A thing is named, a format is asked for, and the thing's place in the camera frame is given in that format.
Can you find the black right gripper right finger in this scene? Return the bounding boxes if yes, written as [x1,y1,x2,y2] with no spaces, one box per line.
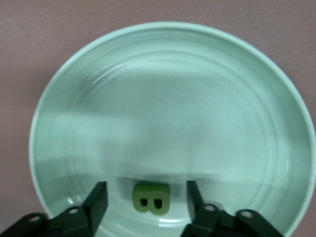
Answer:
[181,181,284,237]

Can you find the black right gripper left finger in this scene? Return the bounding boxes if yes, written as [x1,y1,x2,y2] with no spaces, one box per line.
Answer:
[0,181,109,237]

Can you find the green capital letter B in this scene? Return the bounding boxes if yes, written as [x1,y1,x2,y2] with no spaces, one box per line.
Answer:
[132,184,171,215]

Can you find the light green plate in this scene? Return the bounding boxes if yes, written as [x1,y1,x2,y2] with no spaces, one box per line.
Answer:
[29,21,311,237]

